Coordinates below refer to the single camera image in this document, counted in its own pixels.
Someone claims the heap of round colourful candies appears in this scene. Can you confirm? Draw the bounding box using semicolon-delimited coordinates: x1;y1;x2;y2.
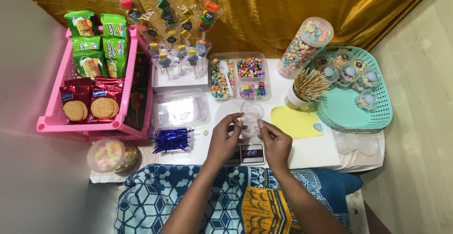
237;57;266;78

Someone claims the person's left hand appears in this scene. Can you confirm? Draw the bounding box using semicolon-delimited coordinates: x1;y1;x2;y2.
206;113;245;169

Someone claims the clear divided plastic tray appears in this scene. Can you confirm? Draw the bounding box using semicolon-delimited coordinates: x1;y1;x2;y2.
208;51;272;101

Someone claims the small clear plastic box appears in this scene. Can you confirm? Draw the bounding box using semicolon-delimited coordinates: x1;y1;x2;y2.
152;125;195;154

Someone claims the white cup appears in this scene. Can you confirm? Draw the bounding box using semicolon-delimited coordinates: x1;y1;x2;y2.
285;83;313;110

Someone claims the stack of clear plastic bags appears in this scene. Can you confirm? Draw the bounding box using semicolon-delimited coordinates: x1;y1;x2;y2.
157;97;206;122

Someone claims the bunch of blue twist ties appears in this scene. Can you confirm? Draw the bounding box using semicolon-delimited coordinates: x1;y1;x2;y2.
148;127;195;155

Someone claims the small clear plastic cup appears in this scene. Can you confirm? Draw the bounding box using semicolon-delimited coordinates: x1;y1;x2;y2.
239;112;263;138

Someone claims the person's blue patterned garment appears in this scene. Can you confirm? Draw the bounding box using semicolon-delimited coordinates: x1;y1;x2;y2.
113;163;364;234

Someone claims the yellow paper sheet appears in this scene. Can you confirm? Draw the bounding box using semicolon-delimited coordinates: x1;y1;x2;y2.
270;104;324;140

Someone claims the white foam block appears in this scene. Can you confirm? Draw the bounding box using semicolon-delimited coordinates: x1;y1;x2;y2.
152;56;210;94

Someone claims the bunch of wrapped candy sticks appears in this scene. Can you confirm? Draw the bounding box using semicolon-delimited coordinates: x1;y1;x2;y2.
118;0;224;81

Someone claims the person's right hand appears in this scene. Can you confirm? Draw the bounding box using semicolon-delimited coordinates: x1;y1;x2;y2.
256;119;294;171

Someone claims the teal plastic basket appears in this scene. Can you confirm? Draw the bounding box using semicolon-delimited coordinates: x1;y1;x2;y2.
313;45;394;133

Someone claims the clear round plastic bowl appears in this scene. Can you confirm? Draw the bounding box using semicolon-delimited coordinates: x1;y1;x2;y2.
214;98;264;129

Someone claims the tall jar of pastel candies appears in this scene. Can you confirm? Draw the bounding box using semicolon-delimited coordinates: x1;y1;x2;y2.
277;17;335;80

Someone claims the pile of green biscuit packets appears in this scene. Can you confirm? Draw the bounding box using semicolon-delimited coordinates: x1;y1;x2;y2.
64;10;151;132

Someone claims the gold fabric curtain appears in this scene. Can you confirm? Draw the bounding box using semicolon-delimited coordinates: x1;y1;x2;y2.
8;0;445;60

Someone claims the heap of pastel heart candies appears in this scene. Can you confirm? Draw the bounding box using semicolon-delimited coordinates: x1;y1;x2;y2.
210;58;235;99

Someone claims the red biscuit packet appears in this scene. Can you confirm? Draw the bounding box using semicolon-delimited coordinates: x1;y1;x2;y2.
93;77;125;89
64;77;93;89
59;86;90;123
89;85;123;123

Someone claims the stack of clear round lids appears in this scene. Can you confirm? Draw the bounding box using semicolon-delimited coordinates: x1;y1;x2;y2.
334;131;382;157

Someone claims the pink plastic rack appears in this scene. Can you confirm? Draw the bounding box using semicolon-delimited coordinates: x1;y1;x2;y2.
36;25;154;143

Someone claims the round tub of colourful candies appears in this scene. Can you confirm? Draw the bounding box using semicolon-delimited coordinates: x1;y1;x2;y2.
86;137;139;174

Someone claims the bundle of wooden skewers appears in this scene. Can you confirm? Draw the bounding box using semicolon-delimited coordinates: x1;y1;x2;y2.
293;67;332;103

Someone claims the digital kitchen scale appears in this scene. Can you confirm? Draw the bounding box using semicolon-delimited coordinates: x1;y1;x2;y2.
223;141;266;167

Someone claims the cluster of filled candy cups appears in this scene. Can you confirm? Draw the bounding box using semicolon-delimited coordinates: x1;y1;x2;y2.
316;50;382;111

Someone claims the heap of colourful cube candies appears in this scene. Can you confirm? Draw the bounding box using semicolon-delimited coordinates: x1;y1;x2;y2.
239;81;267;98

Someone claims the white plastic spoon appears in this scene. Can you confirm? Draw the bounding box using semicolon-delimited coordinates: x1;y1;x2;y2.
218;60;234;97

